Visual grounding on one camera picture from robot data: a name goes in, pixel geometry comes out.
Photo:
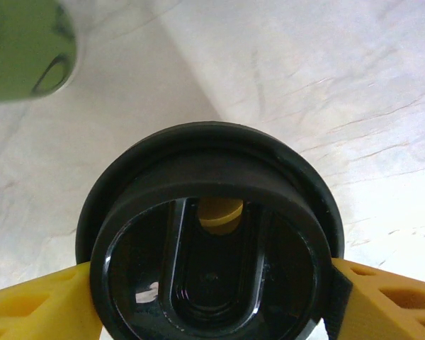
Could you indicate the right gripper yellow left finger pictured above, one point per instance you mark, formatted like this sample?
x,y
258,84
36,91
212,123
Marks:
x,y
39,308

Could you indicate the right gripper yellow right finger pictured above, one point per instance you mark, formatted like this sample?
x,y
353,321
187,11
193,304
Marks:
x,y
386,308

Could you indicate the black plastic cup lid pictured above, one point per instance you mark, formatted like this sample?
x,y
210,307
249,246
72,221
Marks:
x,y
212,170

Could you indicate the green white paper cup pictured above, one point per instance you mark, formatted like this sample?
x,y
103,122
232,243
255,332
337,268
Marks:
x,y
21,46

